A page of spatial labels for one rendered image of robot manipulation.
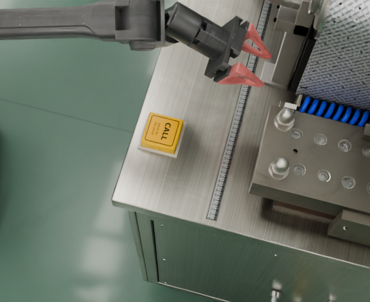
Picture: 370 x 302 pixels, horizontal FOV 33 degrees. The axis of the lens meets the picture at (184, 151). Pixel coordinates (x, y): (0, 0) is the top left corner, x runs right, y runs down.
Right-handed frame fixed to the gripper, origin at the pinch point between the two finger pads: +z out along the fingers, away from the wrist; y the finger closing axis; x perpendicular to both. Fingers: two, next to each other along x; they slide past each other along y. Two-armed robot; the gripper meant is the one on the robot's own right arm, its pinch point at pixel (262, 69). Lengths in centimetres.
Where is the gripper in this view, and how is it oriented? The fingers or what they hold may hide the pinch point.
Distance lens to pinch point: 113.0
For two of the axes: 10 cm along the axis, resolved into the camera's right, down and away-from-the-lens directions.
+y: -2.8, 8.9, -3.6
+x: 4.6, -2.1, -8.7
